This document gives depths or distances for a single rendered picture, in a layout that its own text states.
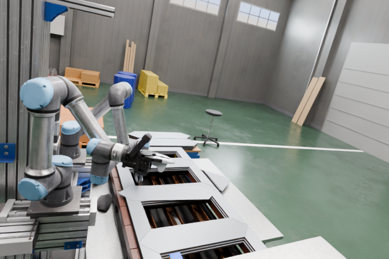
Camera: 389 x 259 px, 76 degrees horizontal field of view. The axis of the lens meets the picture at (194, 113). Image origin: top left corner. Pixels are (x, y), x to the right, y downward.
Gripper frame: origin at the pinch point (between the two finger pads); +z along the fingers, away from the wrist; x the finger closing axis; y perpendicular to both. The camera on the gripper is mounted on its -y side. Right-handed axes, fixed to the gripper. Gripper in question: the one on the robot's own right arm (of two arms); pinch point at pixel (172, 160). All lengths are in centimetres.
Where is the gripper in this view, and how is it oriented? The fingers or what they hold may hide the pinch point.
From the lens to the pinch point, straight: 104.9
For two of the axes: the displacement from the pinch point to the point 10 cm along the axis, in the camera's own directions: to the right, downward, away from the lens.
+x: -0.8, 1.0, -9.9
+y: -2.1, 9.7, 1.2
